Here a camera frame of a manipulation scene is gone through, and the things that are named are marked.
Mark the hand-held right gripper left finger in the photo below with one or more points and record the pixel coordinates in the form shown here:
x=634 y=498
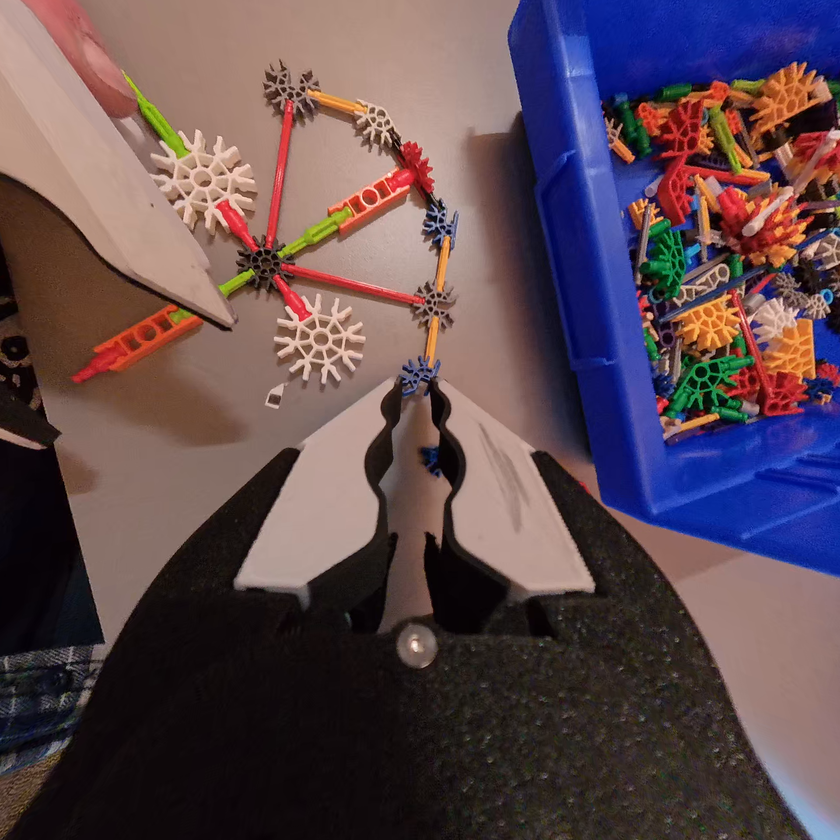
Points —
x=315 y=512

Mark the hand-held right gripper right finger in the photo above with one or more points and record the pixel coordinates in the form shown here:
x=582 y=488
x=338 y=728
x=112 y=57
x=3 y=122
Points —
x=518 y=518

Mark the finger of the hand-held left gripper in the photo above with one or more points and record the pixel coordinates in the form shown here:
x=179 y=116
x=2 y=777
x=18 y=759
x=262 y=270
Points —
x=26 y=423
x=85 y=157

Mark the blue toy connector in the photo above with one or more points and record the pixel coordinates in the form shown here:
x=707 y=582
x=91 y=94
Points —
x=417 y=375

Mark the short yellow toy rod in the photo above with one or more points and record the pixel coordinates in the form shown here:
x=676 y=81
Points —
x=432 y=340

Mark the long red toy rod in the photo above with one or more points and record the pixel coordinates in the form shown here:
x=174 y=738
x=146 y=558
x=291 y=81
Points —
x=354 y=283

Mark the colourful toy rod wheel assembly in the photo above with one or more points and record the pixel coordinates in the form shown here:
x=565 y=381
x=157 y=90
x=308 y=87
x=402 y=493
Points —
x=364 y=200

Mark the pile of toy construction pieces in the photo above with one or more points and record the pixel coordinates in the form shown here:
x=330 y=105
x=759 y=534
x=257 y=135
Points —
x=722 y=262

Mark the blue plastic bin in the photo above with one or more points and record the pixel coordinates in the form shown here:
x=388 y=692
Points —
x=564 y=131

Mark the person's left hand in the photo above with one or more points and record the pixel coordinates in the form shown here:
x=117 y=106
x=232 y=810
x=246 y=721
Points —
x=85 y=52

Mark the blue connector with black rod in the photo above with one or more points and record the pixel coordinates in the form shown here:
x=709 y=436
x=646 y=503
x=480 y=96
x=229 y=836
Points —
x=431 y=459

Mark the small white paper scrap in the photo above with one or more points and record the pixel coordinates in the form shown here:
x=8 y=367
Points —
x=274 y=397

